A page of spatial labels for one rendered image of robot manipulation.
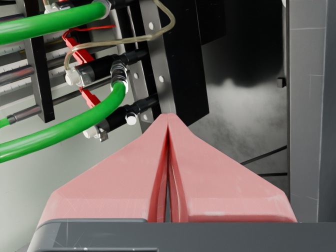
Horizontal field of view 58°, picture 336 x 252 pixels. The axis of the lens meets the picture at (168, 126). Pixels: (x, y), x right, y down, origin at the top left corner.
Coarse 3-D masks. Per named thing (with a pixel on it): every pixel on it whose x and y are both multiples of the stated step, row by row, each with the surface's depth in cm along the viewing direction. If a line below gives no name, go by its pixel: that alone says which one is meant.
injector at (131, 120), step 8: (152, 96) 50; (128, 104) 47; (136, 104) 48; (144, 104) 49; (152, 104) 50; (112, 112) 45; (120, 112) 46; (128, 112) 46; (136, 112) 48; (104, 120) 44; (112, 120) 44; (120, 120) 45; (128, 120) 44; (96, 128) 43; (104, 128) 44; (112, 128) 45; (96, 136) 44
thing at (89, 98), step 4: (84, 92) 47; (88, 92) 47; (84, 96) 47; (88, 96) 46; (92, 96) 47; (88, 100) 46; (92, 100) 46; (96, 100) 46; (88, 104) 47; (92, 104) 46; (96, 104) 46
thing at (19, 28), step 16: (96, 0) 29; (16, 16) 44; (32, 16) 21; (48, 16) 22; (64, 16) 23; (80, 16) 24; (96, 16) 26; (0, 32) 20; (16, 32) 21; (32, 32) 21; (48, 32) 22
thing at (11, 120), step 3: (6, 117) 54; (9, 117) 54; (12, 117) 54; (0, 120) 53; (3, 120) 54; (6, 120) 54; (9, 120) 54; (12, 120) 54; (15, 120) 55; (0, 123) 53; (3, 123) 54; (6, 123) 54; (9, 123) 54; (12, 123) 55; (0, 126) 53; (3, 126) 54
